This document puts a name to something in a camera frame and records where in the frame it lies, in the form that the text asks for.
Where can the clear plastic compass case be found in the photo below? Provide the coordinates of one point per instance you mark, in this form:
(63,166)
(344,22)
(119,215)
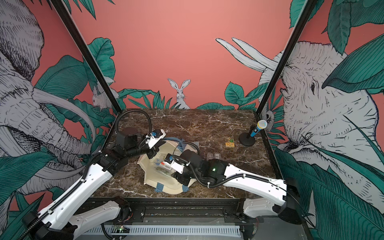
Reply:
(210,156)

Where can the black frame post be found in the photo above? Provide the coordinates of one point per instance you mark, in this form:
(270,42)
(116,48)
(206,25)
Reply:
(64,15)
(298,29)

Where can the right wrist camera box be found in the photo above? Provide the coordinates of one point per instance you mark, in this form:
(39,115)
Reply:
(171,162)

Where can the cream canvas tote bag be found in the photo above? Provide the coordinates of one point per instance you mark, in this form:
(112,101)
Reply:
(160,182)

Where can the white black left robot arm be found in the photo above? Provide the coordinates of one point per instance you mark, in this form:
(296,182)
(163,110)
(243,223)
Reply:
(58,220)

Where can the white perforated cable tray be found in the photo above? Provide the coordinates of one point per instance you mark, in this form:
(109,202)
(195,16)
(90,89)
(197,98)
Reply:
(180,230)

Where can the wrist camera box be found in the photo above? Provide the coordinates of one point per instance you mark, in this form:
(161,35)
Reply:
(154,137)
(171,162)

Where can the small wooden toy block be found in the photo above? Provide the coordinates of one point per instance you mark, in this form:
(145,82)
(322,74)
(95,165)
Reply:
(230,143)

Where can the blue microphone on black stand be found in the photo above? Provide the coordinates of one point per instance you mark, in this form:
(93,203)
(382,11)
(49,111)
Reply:
(248,139)

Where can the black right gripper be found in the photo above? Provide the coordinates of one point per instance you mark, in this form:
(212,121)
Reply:
(180,178)

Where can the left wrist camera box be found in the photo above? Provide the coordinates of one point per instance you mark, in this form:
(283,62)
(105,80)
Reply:
(154,137)

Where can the black right frame post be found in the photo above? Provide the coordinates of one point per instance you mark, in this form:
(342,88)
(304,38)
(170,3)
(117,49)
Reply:
(298,29)

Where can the black left frame post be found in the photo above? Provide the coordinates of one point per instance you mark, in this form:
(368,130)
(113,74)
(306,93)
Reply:
(64,15)

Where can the black front mounting rail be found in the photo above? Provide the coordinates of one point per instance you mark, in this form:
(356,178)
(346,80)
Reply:
(239,211)

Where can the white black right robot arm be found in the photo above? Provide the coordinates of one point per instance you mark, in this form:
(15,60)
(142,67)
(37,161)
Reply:
(277,197)

